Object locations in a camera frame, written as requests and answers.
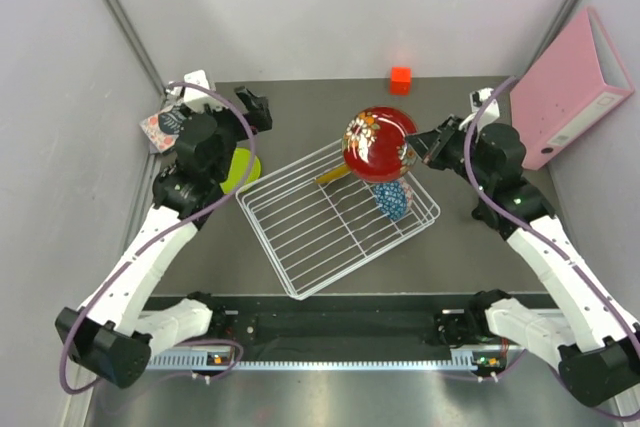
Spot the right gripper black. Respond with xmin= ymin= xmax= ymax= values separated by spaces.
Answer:
xmin=405 ymin=114 xmax=492 ymax=193

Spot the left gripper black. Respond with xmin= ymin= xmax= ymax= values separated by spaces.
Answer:
xmin=198 ymin=87 xmax=273 ymax=183

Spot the red floral plate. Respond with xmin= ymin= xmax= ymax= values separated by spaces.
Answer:
xmin=341 ymin=106 xmax=417 ymax=183

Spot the lime green plate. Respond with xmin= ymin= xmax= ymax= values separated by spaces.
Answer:
xmin=220 ymin=147 xmax=262 ymax=194

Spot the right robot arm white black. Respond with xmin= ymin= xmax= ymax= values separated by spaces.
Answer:
xmin=407 ymin=116 xmax=639 ymax=407

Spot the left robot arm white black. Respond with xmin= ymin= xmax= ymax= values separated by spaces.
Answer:
xmin=55 ymin=81 xmax=273 ymax=395

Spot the blue white patterned bowl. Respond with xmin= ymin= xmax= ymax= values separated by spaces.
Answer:
xmin=372 ymin=178 xmax=413 ymax=221

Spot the orange cube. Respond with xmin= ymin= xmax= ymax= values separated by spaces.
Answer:
xmin=389 ymin=66 xmax=412 ymax=96

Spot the yellow patterned plate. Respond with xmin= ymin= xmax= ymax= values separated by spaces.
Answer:
xmin=315 ymin=164 xmax=351 ymax=185

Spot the Little Women book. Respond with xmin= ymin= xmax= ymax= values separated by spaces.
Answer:
xmin=139 ymin=103 xmax=190 ymax=154

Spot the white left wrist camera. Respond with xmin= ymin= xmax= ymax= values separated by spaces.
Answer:
xmin=169 ymin=69 xmax=214 ymax=113

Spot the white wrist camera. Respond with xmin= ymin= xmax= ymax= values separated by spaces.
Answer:
xmin=169 ymin=69 xmax=214 ymax=113
xmin=457 ymin=87 xmax=501 ymax=131

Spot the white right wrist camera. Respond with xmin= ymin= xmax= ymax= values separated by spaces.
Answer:
xmin=457 ymin=87 xmax=501 ymax=131

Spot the white wire dish rack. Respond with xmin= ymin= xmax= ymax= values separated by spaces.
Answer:
xmin=236 ymin=142 xmax=441 ymax=300

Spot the pink ring binder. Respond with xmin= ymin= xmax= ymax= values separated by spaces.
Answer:
xmin=510 ymin=7 xmax=635 ymax=170

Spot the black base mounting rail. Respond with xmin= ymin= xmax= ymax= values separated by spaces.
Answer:
xmin=186 ymin=292 xmax=499 ymax=363

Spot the aluminium frame post left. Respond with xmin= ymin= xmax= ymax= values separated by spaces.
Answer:
xmin=103 ymin=0 xmax=165 ymax=95

